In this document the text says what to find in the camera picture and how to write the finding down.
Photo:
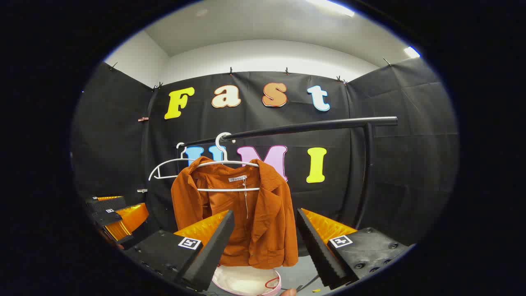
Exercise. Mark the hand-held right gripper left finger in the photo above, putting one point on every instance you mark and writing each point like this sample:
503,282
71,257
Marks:
213,250

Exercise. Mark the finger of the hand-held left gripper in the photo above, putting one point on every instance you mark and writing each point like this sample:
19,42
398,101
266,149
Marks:
106,218
107,204

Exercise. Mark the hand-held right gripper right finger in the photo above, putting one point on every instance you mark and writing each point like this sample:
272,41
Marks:
316,250

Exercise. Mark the white pink laundry hamper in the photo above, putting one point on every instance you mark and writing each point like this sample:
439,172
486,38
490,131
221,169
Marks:
246,281

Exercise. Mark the white clothes hanger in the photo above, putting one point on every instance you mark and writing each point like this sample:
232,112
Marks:
230,189
164,163

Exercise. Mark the black clothes rack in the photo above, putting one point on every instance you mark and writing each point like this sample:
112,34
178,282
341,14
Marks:
312,126

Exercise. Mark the black backdrop cloth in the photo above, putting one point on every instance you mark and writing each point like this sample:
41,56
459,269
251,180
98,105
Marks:
411,156

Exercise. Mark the short ceiling light strip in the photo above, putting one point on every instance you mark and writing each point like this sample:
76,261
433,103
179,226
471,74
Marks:
411,52

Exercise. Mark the long ceiling light strip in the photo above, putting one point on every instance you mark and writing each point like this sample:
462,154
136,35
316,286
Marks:
331,6

